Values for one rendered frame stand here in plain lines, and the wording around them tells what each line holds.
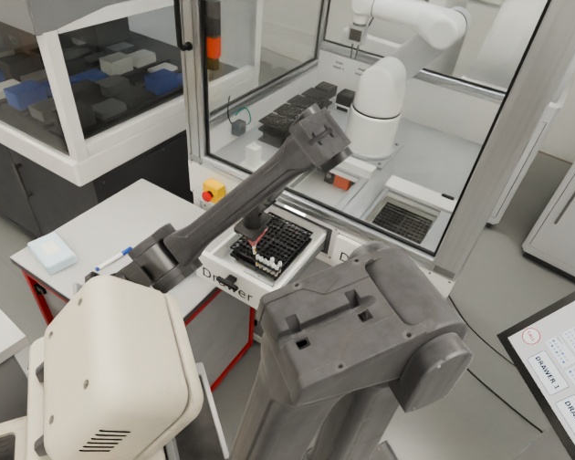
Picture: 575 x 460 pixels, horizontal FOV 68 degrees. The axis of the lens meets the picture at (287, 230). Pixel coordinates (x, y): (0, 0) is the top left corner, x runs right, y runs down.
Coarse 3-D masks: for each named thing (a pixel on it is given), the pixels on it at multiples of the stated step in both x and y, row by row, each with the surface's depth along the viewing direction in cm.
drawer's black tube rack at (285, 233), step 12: (276, 216) 148; (276, 228) 143; (288, 228) 143; (300, 228) 144; (264, 240) 138; (276, 240) 138; (288, 240) 139; (300, 240) 139; (252, 252) 133; (264, 252) 138; (276, 252) 135; (288, 252) 135; (300, 252) 140; (252, 264) 134; (276, 264) 135; (288, 264) 135
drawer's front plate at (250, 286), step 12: (204, 252) 128; (204, 264) 129; (216, 264) 125; (228, 264) 125; (204, 276) 133; (216, 276) 129; (240, 276) 122; (240, 288) 126; (252, 288) 122; (264, 288) 119; (252, 300) 126
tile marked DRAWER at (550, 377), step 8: (544, 352) 101; (528, 360) 102; (536, 360) 101; (544, 360) 100; (536, 368) 100; (544, 368) 99; (552, 368) 98; (544, 376) 98; (552, 376) 97; (560, 376) 96; (544, 384) 98; (552, 384) 97; (560, 384) 96; (568, 384) 95; (552, 392) 96
